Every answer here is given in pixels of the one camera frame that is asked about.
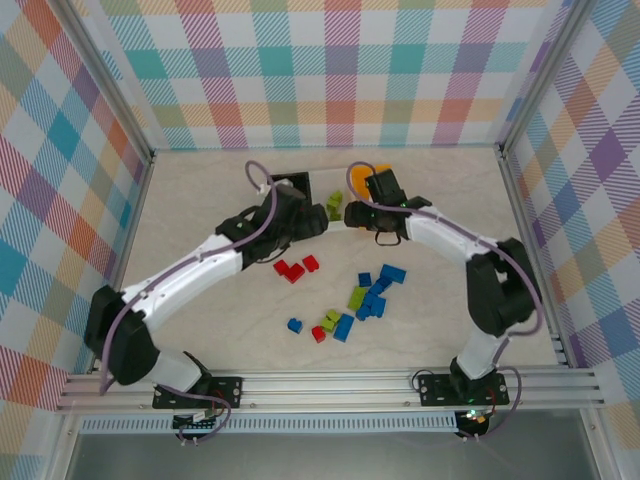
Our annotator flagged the large blue lego brick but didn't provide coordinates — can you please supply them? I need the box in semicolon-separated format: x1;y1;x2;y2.
333;314;355;344
379;263;408;285

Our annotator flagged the white plastic bin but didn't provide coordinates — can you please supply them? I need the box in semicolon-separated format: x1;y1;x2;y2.
307;168;359;234

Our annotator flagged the orange plastic bin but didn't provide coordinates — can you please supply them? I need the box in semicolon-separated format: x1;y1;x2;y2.
348;163;396;206

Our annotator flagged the black plastic bin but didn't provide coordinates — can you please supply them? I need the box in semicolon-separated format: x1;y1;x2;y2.
269;171;314;206

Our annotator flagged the left controller board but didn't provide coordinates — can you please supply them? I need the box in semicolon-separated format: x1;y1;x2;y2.
172;408;224;432

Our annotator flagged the controller board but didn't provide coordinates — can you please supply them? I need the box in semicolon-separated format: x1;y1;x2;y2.
172;408;224;432
457;407;494;437

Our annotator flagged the grey metal panel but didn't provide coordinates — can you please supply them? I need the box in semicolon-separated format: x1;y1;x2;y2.
64;432;601;480

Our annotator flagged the right controller board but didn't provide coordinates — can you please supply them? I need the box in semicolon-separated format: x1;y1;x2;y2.
457;407;494;437

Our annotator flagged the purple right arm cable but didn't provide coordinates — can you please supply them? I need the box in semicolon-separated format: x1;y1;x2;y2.
346;160;544;444

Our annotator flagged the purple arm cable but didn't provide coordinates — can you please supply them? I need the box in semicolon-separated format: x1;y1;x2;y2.
346;160;544;444
99;159;279;446

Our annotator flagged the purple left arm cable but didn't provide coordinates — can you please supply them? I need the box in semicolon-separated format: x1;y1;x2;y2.
99;159;279;446

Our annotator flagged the aluminium front rail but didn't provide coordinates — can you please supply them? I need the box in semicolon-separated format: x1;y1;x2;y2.
54;366;609;414

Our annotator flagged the aluminium rail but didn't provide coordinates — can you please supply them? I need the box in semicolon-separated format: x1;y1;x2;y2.
498;143;574;369
87;149;157;376
54;366;609;414

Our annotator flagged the aluminium left side rail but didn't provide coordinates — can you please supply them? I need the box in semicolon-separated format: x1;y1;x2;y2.
87;149;157;376

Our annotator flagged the aluminium right side rail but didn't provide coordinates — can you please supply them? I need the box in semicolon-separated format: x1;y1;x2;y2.
498;143;574;369

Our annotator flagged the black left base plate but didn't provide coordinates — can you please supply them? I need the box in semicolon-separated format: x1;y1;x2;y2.
152;375;244;410

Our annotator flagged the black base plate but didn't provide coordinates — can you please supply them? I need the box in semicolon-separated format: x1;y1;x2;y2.
152;375;244;410
417;372;511;407

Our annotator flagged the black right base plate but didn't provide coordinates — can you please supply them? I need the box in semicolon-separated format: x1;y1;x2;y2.
417;372;511;407

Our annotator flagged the aluminium right frame post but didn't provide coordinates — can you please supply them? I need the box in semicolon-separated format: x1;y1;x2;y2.
499;0;596;156

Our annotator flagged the aluminium frame post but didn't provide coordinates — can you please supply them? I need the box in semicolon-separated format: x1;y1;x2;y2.
499;0;596;156
57;0;155;166

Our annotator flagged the white slotted cable duct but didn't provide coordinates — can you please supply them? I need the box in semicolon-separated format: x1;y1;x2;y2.
79;417;459;434

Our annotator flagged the aluminium left frame post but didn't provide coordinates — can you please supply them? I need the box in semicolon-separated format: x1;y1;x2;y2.
57;0;155;166

